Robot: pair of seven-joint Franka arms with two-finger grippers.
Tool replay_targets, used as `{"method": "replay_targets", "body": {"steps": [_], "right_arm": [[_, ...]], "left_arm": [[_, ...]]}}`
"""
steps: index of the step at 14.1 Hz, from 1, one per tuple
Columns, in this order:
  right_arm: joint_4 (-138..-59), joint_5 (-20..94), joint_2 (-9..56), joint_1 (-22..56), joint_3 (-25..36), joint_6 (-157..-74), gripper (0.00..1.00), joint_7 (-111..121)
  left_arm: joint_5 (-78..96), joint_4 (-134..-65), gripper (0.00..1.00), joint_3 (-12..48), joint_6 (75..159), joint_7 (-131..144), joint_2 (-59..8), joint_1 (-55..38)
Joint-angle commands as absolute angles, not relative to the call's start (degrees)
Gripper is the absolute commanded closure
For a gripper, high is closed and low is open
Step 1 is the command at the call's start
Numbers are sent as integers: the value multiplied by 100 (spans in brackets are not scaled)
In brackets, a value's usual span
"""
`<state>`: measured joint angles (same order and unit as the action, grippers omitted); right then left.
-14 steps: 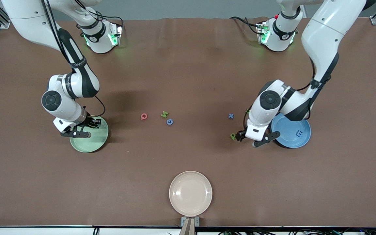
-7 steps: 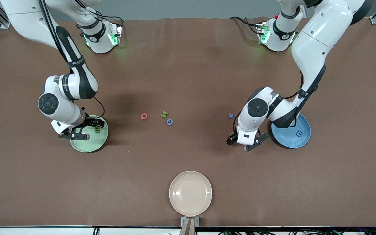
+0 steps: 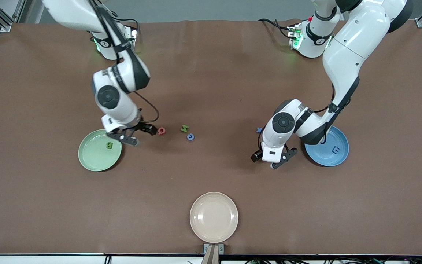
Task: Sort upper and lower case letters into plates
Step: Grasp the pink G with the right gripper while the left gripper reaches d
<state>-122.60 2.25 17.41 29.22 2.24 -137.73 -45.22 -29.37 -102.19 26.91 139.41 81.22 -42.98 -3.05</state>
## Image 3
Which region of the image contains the mint green round plate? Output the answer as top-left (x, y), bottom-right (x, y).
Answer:
top-left (78, 129), bottom-right (123, 172)

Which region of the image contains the light blue round plate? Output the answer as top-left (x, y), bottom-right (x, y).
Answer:
top-left (304, 126), bottom-right (349, 167)

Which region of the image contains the beige round plate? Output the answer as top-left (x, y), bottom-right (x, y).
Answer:
top-left (190, 192), bottom-right (239, 244)

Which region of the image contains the brown table mat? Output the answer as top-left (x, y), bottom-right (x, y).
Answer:
top-left (0, 19), bottom-right (422, 255)

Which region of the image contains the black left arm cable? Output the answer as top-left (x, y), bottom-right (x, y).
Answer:
top-left (257, 82), bottom-right (351, 151)

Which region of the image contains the metal bracket with post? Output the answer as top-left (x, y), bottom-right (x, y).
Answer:
top-left (203, 243), bottom-right (225, 264)

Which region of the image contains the black base power cable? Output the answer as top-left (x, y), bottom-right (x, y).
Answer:
top-left (258, 18), bottom-right (293, 39)

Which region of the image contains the white table edge rail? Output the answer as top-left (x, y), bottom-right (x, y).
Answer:
top-left (0, 253), bottom-right (422, 264)

